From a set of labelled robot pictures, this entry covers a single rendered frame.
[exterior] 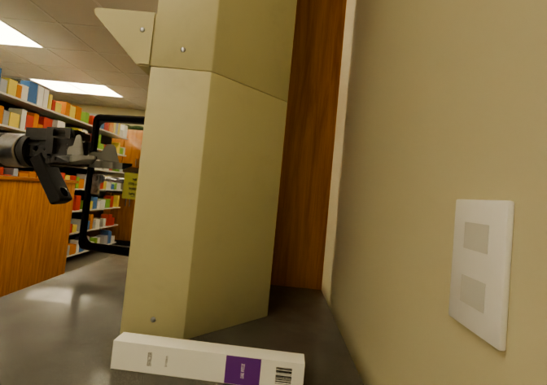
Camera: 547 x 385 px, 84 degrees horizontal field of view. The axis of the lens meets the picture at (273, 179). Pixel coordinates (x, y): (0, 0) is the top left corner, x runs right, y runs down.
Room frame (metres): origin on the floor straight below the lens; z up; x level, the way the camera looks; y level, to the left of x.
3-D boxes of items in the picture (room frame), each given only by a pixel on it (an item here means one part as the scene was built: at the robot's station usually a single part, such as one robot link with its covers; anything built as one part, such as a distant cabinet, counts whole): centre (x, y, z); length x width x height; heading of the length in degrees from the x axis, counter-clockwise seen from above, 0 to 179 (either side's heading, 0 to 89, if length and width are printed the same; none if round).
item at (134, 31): (0.70, 0.29, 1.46); 0.32 x 0.12 x 0.10; 179
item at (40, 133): (0.68, 0.49, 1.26); 0.12 x 0.08 x 0.09; 89
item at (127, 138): (0.88, 0.40, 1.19); 0.30 x 0.01 x 0.40; 79
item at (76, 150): (0.62, 0.40, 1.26); 0.09 x 0.03 x 0.06; 53
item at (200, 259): (0.69, 0.11, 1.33); 0.32 x 0.25 x 0.77; 179
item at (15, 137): (0.69, 0.57, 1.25); 0.08 x 0.05 x 0.08; 179
